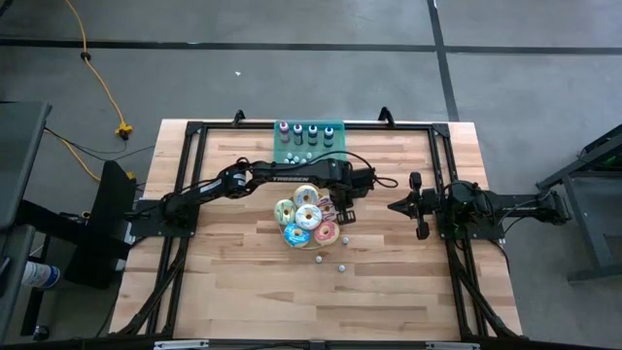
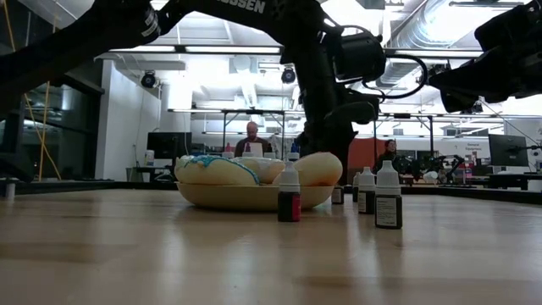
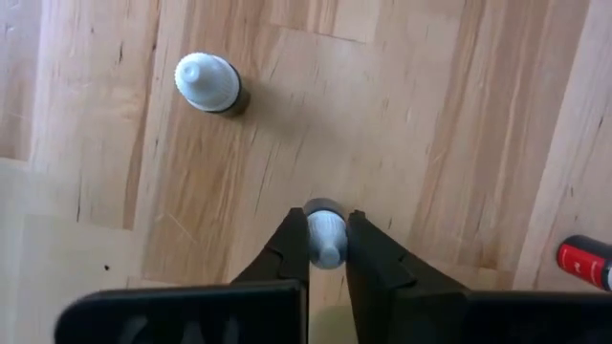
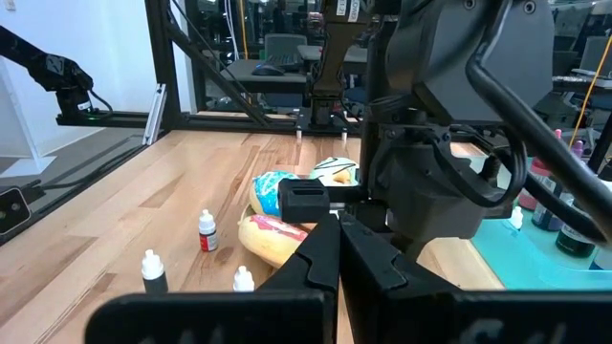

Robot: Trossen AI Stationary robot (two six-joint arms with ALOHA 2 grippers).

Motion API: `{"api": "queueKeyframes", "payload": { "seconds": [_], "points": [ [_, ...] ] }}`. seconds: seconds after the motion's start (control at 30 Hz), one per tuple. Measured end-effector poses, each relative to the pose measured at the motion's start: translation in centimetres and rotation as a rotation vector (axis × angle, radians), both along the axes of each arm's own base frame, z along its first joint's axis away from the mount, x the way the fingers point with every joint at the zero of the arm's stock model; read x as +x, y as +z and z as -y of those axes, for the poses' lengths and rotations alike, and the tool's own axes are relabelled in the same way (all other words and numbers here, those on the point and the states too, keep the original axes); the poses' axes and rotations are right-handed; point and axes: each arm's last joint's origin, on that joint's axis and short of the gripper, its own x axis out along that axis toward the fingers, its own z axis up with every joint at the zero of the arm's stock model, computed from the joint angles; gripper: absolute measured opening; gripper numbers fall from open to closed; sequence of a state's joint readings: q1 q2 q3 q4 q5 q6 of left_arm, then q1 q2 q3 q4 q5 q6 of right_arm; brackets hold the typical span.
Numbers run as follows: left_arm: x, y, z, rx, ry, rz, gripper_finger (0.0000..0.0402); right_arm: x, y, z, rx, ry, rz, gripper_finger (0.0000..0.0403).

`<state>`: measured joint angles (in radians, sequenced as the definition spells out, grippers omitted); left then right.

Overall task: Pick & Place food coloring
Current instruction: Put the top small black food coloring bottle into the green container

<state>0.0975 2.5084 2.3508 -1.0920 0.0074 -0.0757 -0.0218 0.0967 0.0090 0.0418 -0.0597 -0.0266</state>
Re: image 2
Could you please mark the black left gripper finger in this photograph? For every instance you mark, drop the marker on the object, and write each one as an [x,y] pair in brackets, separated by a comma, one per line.
[348,156]
[317,147]

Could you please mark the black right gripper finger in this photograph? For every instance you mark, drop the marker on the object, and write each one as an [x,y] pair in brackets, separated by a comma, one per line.
[463,87]

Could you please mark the small dark food colouring bottle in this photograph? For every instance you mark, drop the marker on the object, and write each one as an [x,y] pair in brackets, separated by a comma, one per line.
[388,212]
[366,202]
[337,197]

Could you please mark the small red food colouring bottle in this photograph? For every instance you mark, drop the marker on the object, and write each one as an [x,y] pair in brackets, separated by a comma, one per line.
[289,207]

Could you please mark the large purple food colouring bottle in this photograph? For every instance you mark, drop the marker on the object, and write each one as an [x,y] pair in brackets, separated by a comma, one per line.
[247,148]

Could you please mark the large red food colouring bottle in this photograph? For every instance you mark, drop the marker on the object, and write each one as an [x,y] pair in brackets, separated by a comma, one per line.
[228,154]

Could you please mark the black background robot arm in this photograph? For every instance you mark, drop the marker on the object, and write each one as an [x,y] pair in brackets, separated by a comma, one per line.
[444,163]

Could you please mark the orange partition panel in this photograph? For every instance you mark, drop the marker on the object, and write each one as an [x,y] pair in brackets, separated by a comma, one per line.
[364,152]

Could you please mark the white LED light bar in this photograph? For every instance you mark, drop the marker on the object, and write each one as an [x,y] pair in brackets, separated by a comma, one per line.
[444,53]
[144,49]
[233,49]

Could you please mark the person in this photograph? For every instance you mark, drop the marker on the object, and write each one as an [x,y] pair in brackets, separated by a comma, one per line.
[252,131]
[389,148]

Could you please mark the cream white frosted donut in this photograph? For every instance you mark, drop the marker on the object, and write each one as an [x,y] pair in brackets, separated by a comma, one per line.
[264,167]

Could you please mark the black computer monitor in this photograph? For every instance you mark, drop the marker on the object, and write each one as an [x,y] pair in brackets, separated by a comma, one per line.
[169,146]
[508,150]

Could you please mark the tan round plate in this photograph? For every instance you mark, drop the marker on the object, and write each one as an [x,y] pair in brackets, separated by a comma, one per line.
[254,199]

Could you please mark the white rounded object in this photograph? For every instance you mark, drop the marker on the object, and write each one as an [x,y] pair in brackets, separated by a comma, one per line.
[430,177]

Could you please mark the black background desk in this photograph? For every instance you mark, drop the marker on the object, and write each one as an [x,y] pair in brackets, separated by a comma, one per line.
[508,180]

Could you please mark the blue frosted donut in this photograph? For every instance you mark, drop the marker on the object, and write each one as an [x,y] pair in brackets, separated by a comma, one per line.
[211,171]

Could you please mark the white canister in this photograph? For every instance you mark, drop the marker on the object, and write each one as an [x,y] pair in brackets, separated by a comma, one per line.
[149,156]

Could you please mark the grey waste bin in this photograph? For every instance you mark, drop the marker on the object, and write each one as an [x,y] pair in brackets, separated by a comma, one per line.
[131,174]

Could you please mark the white cylindrical standoff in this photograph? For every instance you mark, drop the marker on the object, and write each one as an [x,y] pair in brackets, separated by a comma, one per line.
[10,190]

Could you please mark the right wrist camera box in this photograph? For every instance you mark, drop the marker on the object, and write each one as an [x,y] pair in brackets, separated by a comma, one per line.
[495,29]

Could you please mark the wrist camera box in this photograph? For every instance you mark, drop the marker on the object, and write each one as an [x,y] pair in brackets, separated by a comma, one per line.
[495,29]
[360,57]

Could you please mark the black overhead camera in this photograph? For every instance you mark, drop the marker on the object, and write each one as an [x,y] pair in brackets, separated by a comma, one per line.
[288,75]

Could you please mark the black background rig frame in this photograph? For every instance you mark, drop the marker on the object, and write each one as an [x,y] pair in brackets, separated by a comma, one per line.
[431,135]

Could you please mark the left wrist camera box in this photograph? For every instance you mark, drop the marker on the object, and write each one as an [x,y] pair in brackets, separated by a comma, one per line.
[360,57]

